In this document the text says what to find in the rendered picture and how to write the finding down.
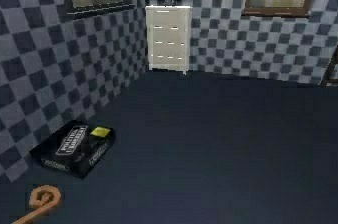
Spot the brown curled wooden stick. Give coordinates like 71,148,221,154
10,184,63,224

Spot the dark framed window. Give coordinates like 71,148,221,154
64,0,137,16

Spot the brown framed window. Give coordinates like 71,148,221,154
242,0,313,18

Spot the black printed box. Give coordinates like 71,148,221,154
29,119,116,180

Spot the white chest of drawers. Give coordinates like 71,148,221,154
145,4,192,76

